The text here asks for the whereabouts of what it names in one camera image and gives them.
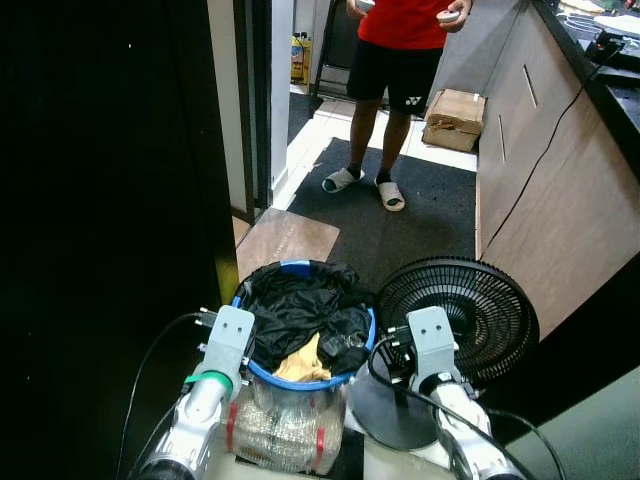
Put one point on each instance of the dark grey floor mat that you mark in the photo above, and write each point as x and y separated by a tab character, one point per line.
400	235

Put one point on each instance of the brown cardboard box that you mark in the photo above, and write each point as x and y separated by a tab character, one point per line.
455	118

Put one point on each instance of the person in red shirt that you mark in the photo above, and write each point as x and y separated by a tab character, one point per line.
405	40

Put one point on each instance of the white plate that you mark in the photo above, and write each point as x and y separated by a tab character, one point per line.
620	24

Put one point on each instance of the wooden kitchen counter cabinet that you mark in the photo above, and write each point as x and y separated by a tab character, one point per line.
560	190

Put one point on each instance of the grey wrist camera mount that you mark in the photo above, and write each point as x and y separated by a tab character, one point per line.
230	340
433	340

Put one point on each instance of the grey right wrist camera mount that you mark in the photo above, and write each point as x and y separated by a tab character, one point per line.
433	340

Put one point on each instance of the black countertop appliance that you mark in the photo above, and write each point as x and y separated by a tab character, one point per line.
612	50

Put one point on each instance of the blue-rimmed clear laundry basket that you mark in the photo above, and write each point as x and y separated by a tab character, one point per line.
285	425

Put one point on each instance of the black tall panel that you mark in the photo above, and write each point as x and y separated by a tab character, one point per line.
100	200

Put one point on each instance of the black floor fan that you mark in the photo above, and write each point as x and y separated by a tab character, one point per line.
480	310

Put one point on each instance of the yellow cloth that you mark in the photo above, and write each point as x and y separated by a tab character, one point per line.
303	365

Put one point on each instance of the black garment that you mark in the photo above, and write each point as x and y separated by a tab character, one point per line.
300	310

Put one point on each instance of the yellow plastic bottle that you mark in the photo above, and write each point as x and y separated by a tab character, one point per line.
300	60

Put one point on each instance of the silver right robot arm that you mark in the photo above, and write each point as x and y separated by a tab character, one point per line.
462	420

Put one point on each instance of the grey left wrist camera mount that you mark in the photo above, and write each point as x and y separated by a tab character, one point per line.
230	340

